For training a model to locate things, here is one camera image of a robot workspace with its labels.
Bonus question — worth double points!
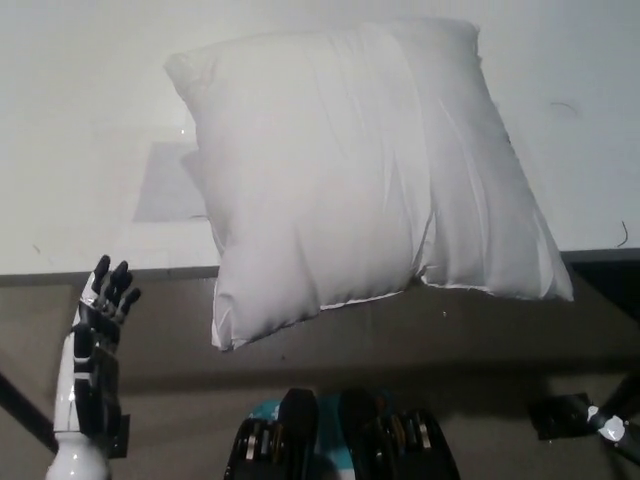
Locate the white square pillow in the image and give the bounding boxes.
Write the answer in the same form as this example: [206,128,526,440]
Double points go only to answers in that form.
[164,17,575,354]

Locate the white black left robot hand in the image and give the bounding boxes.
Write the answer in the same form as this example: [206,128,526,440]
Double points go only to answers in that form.
[52,254,143,436]

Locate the black teal robot torso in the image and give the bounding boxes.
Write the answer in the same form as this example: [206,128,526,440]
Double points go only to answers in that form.
[227,387,454,480]

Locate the black diagonal table leg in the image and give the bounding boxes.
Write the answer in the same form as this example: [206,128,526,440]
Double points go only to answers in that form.
[0,370,57,454]
[598,372,640,417]

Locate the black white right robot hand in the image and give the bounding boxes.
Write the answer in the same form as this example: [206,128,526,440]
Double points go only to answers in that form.
[583,403,640,464]

